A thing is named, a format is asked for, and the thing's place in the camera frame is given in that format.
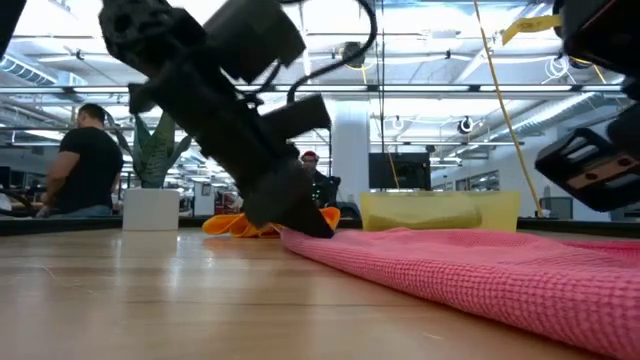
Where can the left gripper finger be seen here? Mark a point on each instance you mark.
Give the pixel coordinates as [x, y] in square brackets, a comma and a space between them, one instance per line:
[295, 205]

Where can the orange microfiber towel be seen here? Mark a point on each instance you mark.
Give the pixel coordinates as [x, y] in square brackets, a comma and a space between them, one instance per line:
[230, 225]

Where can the pink microfiber towel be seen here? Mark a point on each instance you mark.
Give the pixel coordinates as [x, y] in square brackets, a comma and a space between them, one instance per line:
[500, 280]

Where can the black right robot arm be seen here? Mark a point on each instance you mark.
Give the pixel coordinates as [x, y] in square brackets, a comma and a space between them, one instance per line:
[605, 30]

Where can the person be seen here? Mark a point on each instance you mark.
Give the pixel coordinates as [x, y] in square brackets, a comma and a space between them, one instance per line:
[87, 165]
[320, 182]

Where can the small dark grey monitor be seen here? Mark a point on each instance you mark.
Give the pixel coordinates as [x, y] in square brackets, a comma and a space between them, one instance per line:
[557, 207]

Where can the white building column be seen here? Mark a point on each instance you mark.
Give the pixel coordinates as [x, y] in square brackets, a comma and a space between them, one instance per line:
[350, 160]

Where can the yellow translucent plastic bin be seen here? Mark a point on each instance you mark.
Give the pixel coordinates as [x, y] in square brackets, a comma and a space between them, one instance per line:
[500, 210]

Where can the snake plant in white pot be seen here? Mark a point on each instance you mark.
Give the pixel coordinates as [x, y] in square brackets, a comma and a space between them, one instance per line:
[150, 205]

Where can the black monitor screen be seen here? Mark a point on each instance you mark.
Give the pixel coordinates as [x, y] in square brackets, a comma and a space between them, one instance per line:
[405, 172]

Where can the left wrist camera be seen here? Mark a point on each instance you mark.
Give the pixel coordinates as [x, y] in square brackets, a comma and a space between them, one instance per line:
[297, 117]

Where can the black aluminium table frame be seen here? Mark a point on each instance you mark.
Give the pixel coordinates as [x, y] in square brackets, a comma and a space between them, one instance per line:
[60, 225]

